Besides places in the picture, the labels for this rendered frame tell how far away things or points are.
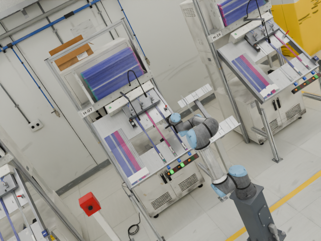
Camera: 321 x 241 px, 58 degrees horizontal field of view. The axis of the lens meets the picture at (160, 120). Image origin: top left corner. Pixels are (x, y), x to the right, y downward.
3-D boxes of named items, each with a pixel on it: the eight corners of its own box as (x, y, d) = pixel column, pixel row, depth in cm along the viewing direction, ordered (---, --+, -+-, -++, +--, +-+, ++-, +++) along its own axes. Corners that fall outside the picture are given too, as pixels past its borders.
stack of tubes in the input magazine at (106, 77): (144, 73, 267) (131, 47, 255) (97, 101, 258) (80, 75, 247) (141, 71, 278) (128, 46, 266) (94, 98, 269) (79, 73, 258)
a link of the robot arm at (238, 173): (253, 181, 201) (248, 167, 195) (238, 192, 199) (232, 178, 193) (243, 173, 211) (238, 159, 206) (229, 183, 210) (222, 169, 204)
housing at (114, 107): (155, 93, 283) (154, 86, 269) (112, 119, 275) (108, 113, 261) (150, 87, 285) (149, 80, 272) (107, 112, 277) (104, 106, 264)
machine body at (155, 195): (207, 185, 314) (186, 141, 287) (153, 222, 302) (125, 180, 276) (182, 160, 372) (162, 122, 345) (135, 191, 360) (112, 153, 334)
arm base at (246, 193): (260, 187, 207) (256, 177, 203) (249, 202, 200) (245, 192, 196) (242, 181, 219) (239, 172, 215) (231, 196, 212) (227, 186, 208)
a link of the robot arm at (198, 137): (240, 190, 198) (207, 124, 182) (222, 202, 196) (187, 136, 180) (231, 183, 209) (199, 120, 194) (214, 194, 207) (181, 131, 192)
